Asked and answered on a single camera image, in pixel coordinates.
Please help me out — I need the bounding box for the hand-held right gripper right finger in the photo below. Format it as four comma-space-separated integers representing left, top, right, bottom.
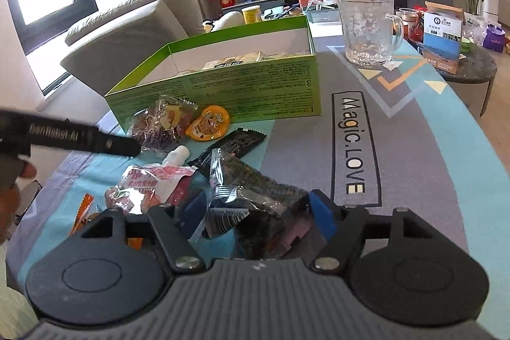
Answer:
309, 189, 437, 273

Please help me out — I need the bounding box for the white air purifier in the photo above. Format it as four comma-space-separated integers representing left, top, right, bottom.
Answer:
481, 0, 499, 26

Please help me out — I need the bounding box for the pink drink pouch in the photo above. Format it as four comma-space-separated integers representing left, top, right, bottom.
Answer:
104, 146, 197, 216

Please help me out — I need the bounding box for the yellow packet with black label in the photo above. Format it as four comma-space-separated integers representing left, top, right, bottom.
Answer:
202, 59, 245, 71

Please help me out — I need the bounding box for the purple gift bag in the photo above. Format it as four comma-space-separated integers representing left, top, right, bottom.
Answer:
483, 25, 505, 52

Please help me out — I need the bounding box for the cream snack packet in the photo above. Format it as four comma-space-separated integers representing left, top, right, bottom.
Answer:
235, 50, 276, 64

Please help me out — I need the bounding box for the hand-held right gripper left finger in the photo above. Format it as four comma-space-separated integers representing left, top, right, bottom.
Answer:
77, 191, 208, 274

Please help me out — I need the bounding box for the person's left hand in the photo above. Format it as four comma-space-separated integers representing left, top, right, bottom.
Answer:
0, 162, 37, 245

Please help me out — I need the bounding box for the yellow can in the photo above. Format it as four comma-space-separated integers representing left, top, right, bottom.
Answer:
242, 5, 262, 25

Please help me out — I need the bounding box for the clear plastic cup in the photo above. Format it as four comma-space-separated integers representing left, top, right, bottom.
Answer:
398, 8, 420, 37

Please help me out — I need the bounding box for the beige recliner sofa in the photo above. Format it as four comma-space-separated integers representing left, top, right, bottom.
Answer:
60, 0, 244, 86

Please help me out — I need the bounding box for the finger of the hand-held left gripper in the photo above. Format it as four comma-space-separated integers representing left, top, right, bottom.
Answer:
99, 128, 141, 157

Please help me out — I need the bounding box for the orange jelly cup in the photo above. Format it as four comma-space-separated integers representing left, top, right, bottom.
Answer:
185, 105, 231, 142

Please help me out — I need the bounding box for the orange snack packet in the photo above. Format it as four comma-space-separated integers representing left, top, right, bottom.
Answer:
69, 193, 145, 250

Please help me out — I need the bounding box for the blue white carton box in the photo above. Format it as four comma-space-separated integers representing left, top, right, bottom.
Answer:
422, 1, 466, 76

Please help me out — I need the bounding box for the dark clear snack packet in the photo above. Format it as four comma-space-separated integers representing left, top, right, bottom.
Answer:
198, 149, 316, 260

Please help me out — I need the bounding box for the green cardboard box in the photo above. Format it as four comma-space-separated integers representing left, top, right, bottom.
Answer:
104, 15, 322, 136

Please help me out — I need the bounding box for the black snack bar packet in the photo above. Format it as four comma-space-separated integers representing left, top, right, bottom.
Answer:
186, 127, 267, 178

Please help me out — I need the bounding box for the dark round side table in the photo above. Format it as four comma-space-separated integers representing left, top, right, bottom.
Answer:
414, 41, 499, 118

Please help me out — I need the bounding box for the glass mug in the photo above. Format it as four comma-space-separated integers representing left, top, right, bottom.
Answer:
338, 0, 404, 66

